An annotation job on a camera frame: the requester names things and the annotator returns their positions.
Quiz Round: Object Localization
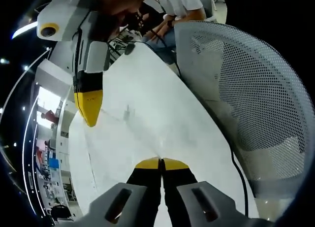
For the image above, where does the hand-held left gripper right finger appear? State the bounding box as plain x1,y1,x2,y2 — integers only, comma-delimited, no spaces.
162,157,274,227

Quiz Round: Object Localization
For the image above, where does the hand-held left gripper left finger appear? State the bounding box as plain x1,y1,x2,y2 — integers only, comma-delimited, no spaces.
81,157,163,227

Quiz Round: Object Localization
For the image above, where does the person's right hand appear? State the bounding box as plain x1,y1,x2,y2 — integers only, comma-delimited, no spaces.
97,0,158,41

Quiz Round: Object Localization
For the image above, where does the white square pillar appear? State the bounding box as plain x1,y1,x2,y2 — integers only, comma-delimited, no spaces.
34,59,72,96

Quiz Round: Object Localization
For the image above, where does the row of white desks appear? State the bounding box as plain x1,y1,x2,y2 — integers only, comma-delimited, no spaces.
56,100,77,203

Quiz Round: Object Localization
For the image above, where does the grey mesh office chair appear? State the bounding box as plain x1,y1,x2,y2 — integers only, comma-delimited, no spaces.
173,21,311,201

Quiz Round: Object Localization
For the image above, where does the long black cable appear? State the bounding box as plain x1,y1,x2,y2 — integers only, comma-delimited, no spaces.
134,29,248,218

